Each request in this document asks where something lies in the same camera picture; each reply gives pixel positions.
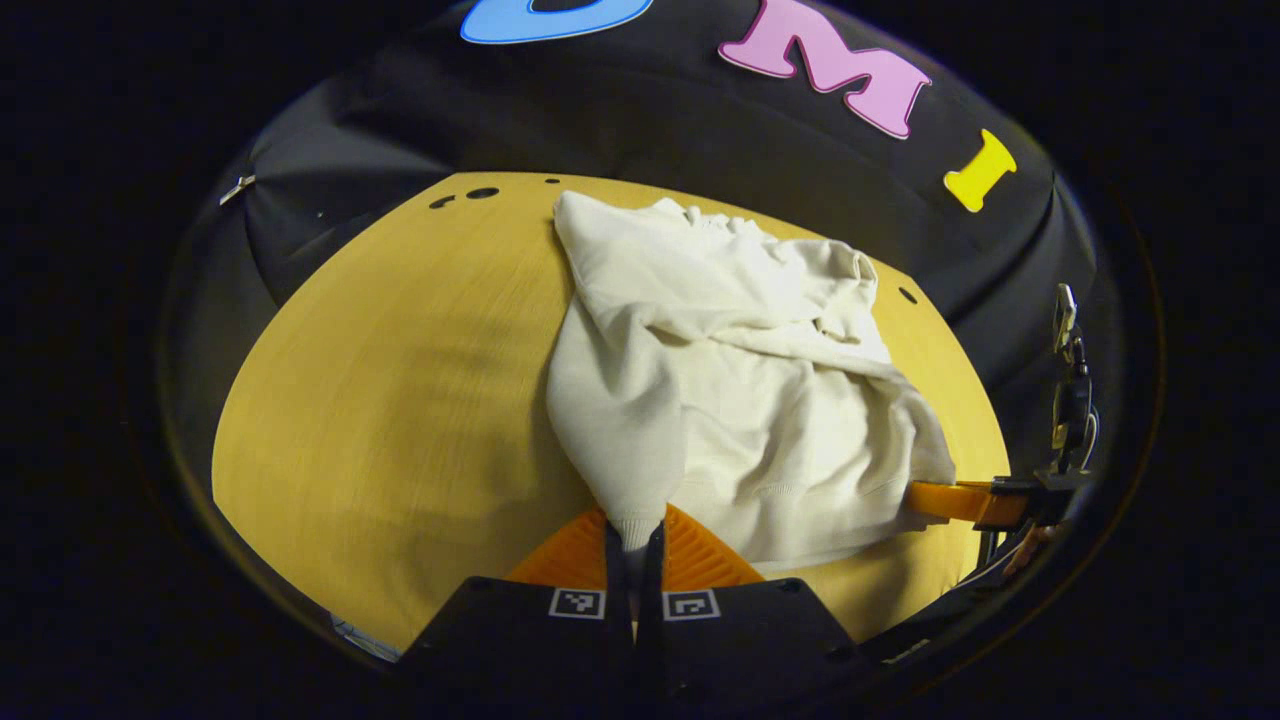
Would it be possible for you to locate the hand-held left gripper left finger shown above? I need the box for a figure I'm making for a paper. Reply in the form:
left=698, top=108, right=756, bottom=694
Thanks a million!
left=400, top=505, right=636, bottom=706

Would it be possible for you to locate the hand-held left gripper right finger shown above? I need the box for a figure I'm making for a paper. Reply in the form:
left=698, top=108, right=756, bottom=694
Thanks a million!
left=640, top=503, right=871, bottom=706

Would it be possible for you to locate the white sweatshirt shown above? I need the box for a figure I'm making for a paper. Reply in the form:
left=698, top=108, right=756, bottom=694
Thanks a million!
left=545, top=190, right=958, bottom=573

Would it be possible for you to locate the black backdrop cloth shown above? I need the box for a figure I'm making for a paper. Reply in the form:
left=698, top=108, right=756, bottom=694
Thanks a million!
left=160, top=0, right=1101, bottom=481

